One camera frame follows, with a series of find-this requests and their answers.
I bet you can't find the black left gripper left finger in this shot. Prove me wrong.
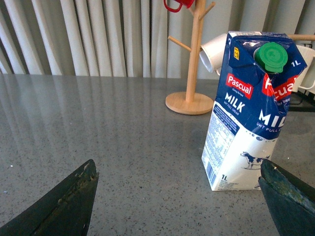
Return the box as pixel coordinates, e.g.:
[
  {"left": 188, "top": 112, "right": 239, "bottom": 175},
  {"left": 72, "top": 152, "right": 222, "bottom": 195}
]
[{"left": 0, "top": 159, "right": 99, "bottom": 236}]

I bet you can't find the blue white milk carton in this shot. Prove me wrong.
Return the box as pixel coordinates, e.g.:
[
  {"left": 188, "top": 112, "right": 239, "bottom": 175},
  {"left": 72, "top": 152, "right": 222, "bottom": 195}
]
[{"left": 202, "top": 31, "right": 307, "bottom": 191}]

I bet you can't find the white mug at right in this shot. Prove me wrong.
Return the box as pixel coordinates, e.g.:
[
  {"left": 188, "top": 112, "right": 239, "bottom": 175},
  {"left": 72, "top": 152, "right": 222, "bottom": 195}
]
[{"left": 292, "top": 45, "right": 315, "bottom": 92}]

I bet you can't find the white mug on tree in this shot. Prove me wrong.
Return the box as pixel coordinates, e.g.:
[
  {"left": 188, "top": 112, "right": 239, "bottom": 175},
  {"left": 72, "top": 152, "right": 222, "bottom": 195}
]
[{"left": 199, "top": 33, "right": 227, "bottom": 76}]

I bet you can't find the red mug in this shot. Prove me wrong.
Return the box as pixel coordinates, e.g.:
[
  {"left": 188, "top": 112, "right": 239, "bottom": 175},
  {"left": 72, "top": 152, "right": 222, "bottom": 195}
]
[{"left": 163, "top": 0, "right": 195, "bottom": 13}]

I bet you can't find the black rack base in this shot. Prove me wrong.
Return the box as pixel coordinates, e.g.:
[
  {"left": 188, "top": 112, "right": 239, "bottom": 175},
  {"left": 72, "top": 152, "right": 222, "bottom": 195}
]
[{"left": 289, "top": 90, "right": 315, "bottom": 113}]

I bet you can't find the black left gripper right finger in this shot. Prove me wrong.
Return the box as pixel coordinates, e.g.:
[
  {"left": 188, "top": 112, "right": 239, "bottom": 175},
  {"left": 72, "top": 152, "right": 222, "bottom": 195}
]
[{"left": 258, "top": 160, "right": 315, "bottom": 236}]

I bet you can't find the wooden mug tree stand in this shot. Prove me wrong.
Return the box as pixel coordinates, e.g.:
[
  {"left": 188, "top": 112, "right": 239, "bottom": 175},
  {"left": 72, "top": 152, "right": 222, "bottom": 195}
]
[{"left": 165, "top": 0, "right": 315, "bottom": 116}]

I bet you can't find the grey white pleated curtain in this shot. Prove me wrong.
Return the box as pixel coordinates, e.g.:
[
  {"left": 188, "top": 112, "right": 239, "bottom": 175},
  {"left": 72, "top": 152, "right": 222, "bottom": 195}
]
[{"left": 0, "top": 0, "right": 315, "bottom": 79}]

